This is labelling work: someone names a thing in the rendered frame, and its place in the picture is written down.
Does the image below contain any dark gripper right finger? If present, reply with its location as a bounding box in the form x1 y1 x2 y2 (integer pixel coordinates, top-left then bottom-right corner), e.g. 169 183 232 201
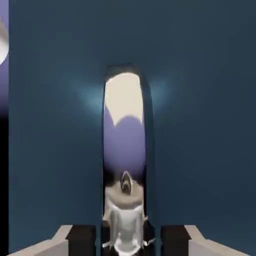
160 224 251 256

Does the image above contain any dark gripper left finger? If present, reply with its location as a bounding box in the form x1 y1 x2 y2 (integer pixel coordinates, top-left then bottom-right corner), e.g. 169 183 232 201
7 224 97 256

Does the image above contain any blue painted cabinet door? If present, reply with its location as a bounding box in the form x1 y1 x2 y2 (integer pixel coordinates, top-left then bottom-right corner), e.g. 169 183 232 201
8 0 256 256

